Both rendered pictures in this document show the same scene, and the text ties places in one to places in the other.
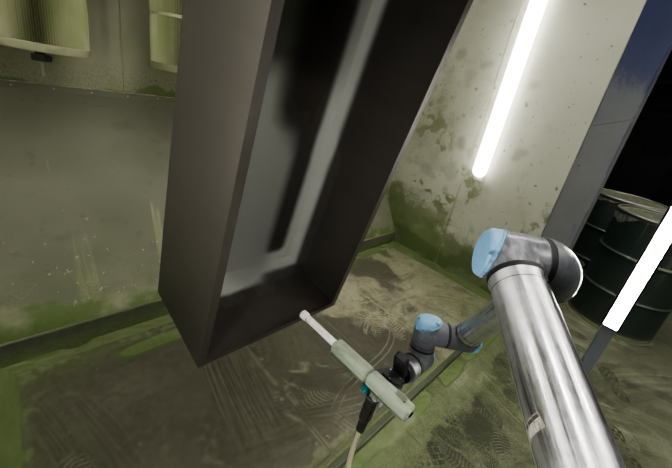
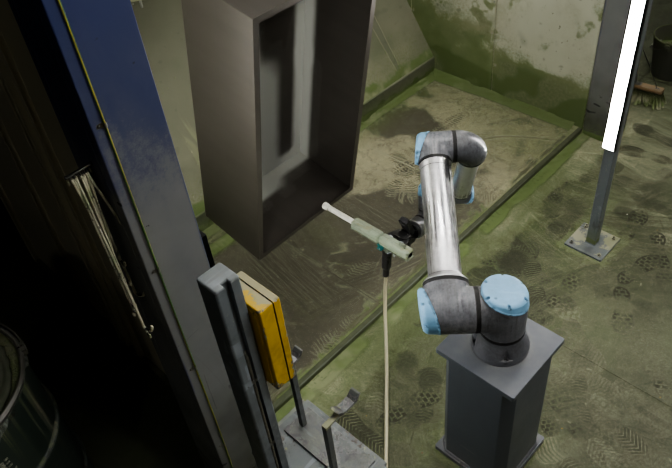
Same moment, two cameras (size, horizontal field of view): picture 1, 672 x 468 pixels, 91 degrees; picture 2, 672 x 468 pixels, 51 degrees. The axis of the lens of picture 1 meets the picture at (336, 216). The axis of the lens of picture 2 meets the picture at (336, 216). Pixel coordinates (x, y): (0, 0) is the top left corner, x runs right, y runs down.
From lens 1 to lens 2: 184 cm
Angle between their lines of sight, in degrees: 21
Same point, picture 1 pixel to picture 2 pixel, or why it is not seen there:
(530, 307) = (430, 183)
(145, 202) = not seen: hidden behind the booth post
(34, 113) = not seen: hidden behind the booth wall
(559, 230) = (616, 27)
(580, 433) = (436, 235)
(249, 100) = (253, 111)
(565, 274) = (463, 153)
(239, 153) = (254, 135)
